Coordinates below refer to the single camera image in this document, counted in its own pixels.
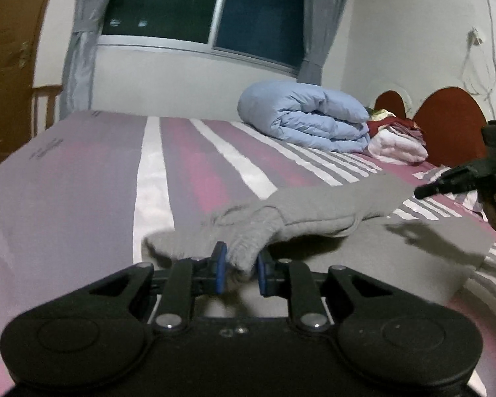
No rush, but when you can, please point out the grey curtain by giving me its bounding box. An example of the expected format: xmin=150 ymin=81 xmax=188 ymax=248
xmin=297 ymin=0 xmax=348 ymax=85
xmin=60 ymin=0 xmax=110 ymax=119

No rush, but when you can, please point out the wooden chair by curtain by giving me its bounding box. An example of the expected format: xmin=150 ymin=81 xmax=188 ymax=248
xmin=31 ymin=84 xmax=62 ymax=137

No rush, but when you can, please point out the aluminium framed window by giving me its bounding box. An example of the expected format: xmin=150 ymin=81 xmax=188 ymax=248
xmin=101 ymin=0 xmax=304 ymax=73

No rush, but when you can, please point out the right grey curtain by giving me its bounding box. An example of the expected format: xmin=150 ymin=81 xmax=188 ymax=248
xmin=297 ymin=0 xmax=348 ymax=85

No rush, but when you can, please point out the white wall cable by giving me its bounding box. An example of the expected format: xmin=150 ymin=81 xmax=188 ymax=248
xmin=460 ymin=0 xmax=496 ymax=121

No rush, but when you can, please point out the red round headboard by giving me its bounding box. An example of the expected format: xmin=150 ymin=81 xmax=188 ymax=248
xmin=374 ymin=87 xmax=486 ymax=167

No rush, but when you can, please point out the pink striped bed sheet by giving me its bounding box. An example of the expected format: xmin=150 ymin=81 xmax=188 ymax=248
xmin=0 ymin=109 xmax=496 ymax=397

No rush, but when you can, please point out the left grey curtain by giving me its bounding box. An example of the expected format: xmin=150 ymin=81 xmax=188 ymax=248
xmin=60 ymin=0 xmax=110 ymax=119

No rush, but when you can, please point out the brown wooden door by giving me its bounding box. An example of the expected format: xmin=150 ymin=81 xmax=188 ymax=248
xmin=0 ymin=0 xmax=48 ymax=164

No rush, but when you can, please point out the folded light blue duvet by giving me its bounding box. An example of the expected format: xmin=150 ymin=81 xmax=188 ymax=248
xmin=237 ymin=80 xmax=370 ymax=153

